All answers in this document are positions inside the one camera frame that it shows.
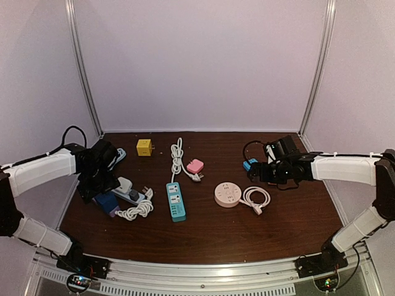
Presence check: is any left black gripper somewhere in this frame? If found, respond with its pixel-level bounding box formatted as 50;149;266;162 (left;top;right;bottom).
77;166;120;205

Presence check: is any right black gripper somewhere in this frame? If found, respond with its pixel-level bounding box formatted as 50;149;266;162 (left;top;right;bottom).
248;162;291;184

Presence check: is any dark blue cube adapter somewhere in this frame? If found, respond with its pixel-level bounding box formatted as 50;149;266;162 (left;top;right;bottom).
93;192;120;214

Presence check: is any white charger block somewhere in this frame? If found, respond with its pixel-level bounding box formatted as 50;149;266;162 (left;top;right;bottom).
117;177;133;194

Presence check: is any grey-blue power strip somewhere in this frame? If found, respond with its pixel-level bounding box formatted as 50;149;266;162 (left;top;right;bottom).
112;189;146;206

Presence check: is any blue plug adapter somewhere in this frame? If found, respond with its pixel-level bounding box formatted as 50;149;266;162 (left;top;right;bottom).
243;158;257;171

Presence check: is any light blue cable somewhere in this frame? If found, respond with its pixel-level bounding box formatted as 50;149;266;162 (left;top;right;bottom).
107;147;128;169

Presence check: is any purple power strip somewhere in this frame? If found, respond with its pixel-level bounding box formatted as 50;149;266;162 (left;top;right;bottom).
107;208;117;218

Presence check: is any dark grey charger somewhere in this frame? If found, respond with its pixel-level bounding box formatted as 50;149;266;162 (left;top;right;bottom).
128;189;140;202

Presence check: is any pink-white socket cable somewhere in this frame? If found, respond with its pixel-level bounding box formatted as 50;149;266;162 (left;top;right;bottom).
239;186;272;216

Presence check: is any white cable with plug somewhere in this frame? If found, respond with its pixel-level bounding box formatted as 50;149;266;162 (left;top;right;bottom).
115;186;154;221

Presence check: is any yellow cube adapter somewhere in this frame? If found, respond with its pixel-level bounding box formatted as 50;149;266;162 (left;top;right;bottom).
136;139;154;157

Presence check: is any pink round socket base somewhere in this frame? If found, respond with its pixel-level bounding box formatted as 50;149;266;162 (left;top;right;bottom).
214;182;242;208

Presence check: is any pink cube adapter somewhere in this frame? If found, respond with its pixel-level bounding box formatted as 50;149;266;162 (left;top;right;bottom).
186;158;204;174

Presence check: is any teal power strip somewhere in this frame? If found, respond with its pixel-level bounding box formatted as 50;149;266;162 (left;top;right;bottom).
166;182;186;223

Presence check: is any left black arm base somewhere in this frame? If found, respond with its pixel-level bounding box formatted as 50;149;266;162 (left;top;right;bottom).
56;237;110;279

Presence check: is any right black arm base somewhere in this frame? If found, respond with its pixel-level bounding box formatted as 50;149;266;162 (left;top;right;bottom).
294;239;348;278

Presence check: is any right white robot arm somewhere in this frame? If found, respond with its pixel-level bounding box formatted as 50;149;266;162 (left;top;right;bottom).
247;149;394;273

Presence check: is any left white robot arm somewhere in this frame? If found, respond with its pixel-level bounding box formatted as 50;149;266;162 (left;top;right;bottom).
1;140;120;274

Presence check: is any aluminium front rail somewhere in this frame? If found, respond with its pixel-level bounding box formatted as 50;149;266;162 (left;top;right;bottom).
22;243;384;295

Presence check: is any right aluminium frame post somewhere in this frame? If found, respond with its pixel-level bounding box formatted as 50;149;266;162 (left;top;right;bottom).
298;0;336;137

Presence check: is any aluminium frame post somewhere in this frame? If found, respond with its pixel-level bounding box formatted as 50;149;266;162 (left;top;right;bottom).
298;0;336;137
65;0;104;137

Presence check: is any left aluminium frame post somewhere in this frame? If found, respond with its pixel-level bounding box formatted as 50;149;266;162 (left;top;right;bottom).
65;0;104;137

